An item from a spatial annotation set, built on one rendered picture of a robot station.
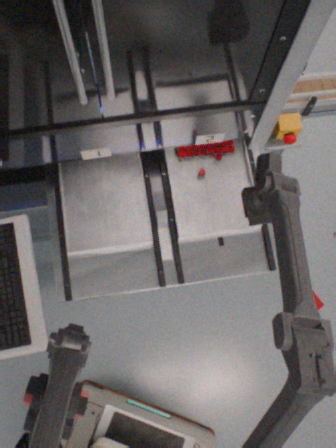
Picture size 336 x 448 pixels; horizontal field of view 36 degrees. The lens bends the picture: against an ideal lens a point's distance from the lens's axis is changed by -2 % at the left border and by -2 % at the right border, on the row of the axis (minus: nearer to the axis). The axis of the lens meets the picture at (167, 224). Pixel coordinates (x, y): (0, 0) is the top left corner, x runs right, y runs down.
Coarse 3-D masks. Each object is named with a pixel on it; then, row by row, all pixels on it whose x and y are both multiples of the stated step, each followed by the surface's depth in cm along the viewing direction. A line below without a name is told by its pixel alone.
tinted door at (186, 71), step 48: (144, 0) 91; (192, 0) 93; (240, 0) 95; (96, 48) 103; (144, 48) 106; (192, 48) 108; (240, 48) 111; (144, 96) 125; (192, 96) 129; (240, 96) 132
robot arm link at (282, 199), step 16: (272, 176) 116; (288, 176) 117; (272, 192) 114; (288, 192) 114; (272, 208) 114; (288, 208) 111; (272, 224) 113; (288, 224) 108; (288, 240) 106; (304, 240) 108; (288, 256) 104; (304, 256) 105; (288, 272) 102; (304, 272) 102; (288, 288) 101; (304, 288) 100; (288, 304) 99; (304, 304) 97; (272, 320) 98; (288, 320) 95; (304, 320) 97; (320, 320) 97; (288, 336) 93
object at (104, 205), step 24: (72, 168) 165; (96, 168) 165; (120, 168) 165; (72, 192) 163; (96, 192) 163; (120, 192) 163; (144, 192) 161; (72, 216) 161; (96, 216) 161; (120, 216) 161; (144, 216) 161; (72, 240) 159; (96, 240) 159; (120, 240) 159; (144, 240) 158
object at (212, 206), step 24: (240, 144) 168; (168, 168) 162; (192, 168) 166; (216, 168) 166; (240, 168) 166; (192, 192) 164; (216, 192) 164; (240, 192) 164; (192, 216) 162; (216, 216) 162; (240, 216) 162
